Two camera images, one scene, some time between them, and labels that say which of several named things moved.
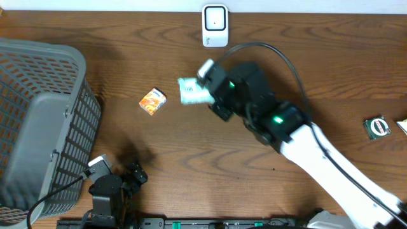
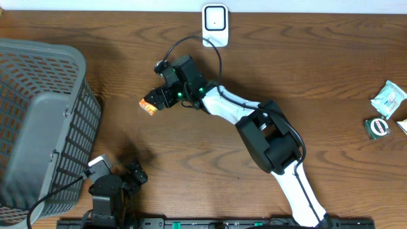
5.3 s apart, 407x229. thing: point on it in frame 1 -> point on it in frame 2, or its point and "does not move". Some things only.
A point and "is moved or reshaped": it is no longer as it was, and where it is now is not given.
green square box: (377, 127) does not move
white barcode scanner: (215, 25) does not move
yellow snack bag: (403, 125) does not move
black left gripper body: (134, 184) does not move
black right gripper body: (232, 104) -> (168, 95)
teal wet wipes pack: (192, 92) is moved or reshaped
